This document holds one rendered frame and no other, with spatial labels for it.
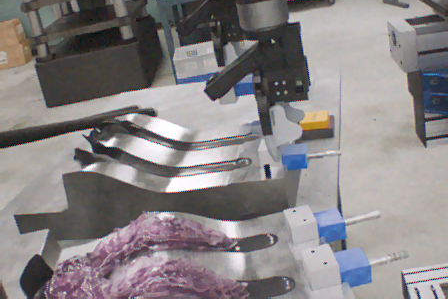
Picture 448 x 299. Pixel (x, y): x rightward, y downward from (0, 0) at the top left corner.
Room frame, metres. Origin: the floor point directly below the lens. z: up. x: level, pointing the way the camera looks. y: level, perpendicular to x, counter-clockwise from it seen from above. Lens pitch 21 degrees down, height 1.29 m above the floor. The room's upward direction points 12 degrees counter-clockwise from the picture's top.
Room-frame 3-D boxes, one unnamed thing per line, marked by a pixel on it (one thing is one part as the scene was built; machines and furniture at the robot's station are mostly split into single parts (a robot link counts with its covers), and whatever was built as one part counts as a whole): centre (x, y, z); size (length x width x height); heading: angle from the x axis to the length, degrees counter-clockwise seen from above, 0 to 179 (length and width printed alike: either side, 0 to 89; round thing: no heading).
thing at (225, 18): (1.19, -0.07, 1.09); 0.09 x 0.08 x 0.12; 74
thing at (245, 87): (1.18, -0.08, 0.93); 0.13 x 0.05 x 0.05; 74
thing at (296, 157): (0.87, -0.12, 0.89); 0.13 x 0.05 x 0.05; 74
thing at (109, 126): (0.99, 0.11, 0.92); 0.35 x 0.16 x 0.09; 74
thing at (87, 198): (1.00, 0.12, 0.87); 0.50 x 0.26 x 0.14; 74
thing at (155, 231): (0.64, 0.14, 0.90); 0.26 x 0.18 x 0.08; 91
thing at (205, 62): (4.21, -0.09, 0.28); 0.61 x 0.41 x 0.15; 86
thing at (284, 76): (0.87, -0.11, 1.05); 0.09 x 0.08 x 0.12; 74
